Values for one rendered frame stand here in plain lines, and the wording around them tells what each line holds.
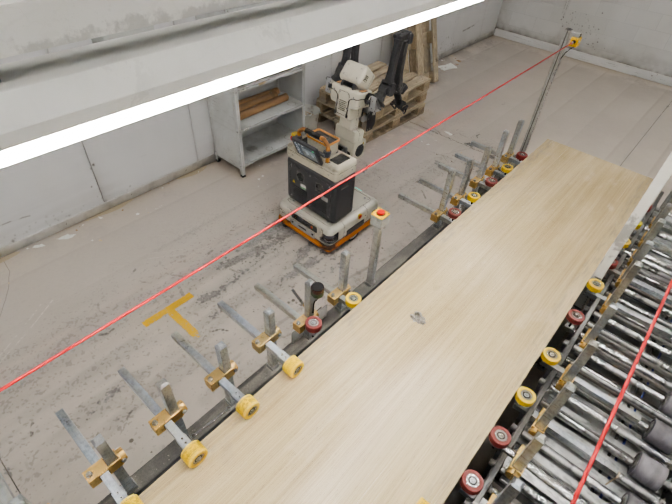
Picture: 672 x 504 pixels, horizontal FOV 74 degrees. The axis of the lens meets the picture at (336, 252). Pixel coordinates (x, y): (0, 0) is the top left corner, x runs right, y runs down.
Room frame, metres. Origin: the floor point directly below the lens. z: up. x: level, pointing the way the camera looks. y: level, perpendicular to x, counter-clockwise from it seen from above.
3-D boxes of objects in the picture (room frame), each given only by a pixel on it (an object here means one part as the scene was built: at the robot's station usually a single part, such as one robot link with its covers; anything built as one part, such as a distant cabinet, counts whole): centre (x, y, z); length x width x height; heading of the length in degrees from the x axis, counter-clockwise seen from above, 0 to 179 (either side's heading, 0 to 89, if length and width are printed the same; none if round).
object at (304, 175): (3.08, 0.15, 0.59); 0.55 x 0.34 x 0.83; 51
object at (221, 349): (1.00, 0.42, 0.89); 0.04 x 0.04 x 0.48; 51
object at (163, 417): (0.79, 0.59, 0.95); 0.14 x 0.06 x 0.05; 141
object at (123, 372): (0.81, 0.65, 0.95); 0.50 x 0.04 x 0.04; 51
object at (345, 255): (1.59, -0.05, 0.89); 0.04 x 0.04 x 0.48; 51
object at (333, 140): (3.06, 0.16, 0.87); 0.23 x 0.15 x 0.11; 51
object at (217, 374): (0.99, 0.43, 0.95); 0.14 x 0.06 x 0.05; 141
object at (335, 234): (3.15, 0.09, 0.16); 0.67 x 0.64 x 0.25; 141
